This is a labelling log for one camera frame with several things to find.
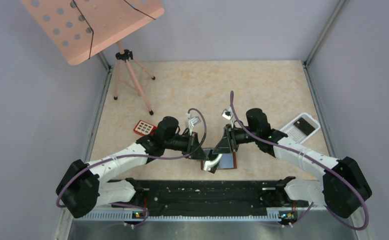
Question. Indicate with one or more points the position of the black credit card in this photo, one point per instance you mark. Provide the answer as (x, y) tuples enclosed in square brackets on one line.
[(304, 126)]

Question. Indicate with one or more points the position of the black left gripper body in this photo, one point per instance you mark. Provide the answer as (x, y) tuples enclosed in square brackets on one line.
[(193, 144)]

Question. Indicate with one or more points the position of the red block with white grid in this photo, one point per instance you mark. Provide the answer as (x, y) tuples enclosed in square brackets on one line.
[(143, 128)]

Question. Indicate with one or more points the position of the pink music stand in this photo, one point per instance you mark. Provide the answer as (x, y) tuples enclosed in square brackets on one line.
[(81, 29)]

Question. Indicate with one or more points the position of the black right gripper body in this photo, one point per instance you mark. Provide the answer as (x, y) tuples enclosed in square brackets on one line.
[(229, 140)]

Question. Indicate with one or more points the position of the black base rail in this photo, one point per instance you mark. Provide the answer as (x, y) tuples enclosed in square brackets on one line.
[(196, 200)]

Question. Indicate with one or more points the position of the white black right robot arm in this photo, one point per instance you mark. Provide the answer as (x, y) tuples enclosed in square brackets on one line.
[(339, 184)]

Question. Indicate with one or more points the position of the white plastic basket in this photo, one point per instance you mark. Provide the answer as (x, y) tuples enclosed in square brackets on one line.
[(296, 134)]

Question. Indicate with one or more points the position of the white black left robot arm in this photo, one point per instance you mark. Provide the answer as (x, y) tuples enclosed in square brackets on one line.
[(86, 186)]

